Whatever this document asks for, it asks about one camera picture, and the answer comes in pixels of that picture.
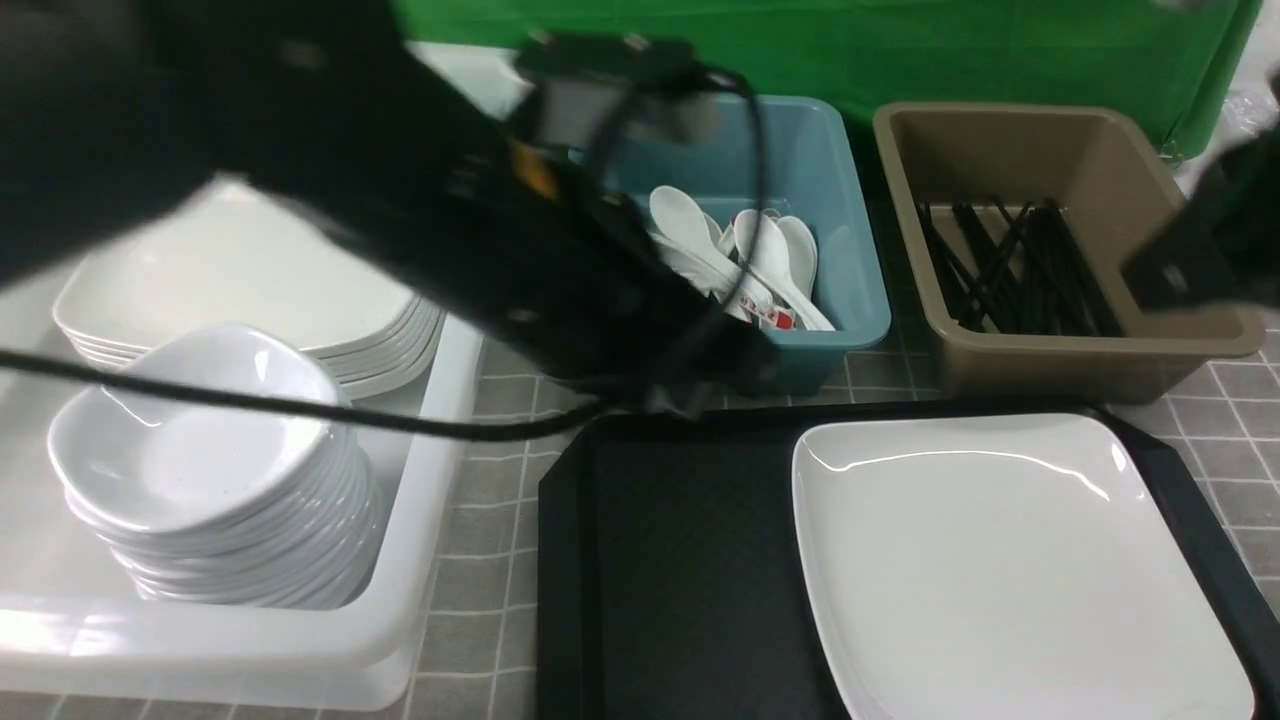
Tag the white ceramic spoon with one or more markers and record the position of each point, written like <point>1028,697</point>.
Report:
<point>802,252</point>
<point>687,242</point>
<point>763,250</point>

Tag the green backdrop cloth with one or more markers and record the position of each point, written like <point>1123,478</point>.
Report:
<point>1168,71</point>

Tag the large white square plate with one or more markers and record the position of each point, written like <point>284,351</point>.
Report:
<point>1003,567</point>

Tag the teal plastic bin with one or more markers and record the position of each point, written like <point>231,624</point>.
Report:
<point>812,176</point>

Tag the black serving tray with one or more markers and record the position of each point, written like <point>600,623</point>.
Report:
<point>670,583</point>

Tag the stack of white bowls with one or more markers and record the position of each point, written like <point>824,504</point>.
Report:
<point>210,505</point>

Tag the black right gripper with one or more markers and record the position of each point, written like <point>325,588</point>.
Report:
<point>1222,247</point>

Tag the large white plastic bin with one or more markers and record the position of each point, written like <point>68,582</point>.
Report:
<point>72,623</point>

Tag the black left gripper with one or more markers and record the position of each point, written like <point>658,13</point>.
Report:
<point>580,292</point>

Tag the grey checked tablecloth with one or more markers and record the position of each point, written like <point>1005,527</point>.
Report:
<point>473,654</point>

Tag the brown plastic bin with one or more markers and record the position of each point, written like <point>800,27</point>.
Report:
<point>1113,190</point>

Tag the pile of black chopsticks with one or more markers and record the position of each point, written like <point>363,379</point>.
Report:
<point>1014,270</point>

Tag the stack of white square plates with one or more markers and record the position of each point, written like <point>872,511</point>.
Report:
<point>240,280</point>

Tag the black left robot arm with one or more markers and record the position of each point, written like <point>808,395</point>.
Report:
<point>115,112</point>

